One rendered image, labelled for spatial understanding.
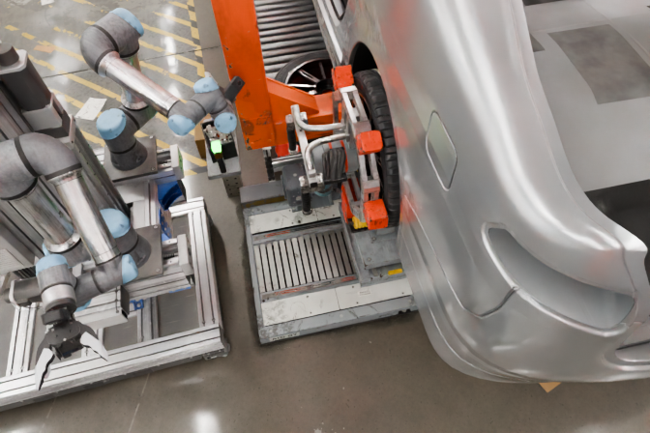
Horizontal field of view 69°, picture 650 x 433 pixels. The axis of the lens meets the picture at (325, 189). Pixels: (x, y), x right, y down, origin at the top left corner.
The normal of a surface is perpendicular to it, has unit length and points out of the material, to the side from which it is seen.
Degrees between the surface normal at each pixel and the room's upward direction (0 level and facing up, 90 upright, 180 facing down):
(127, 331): 0
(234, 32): 90
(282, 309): 0
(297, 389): 0
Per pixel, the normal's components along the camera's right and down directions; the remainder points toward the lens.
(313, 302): -0.03, -0.61
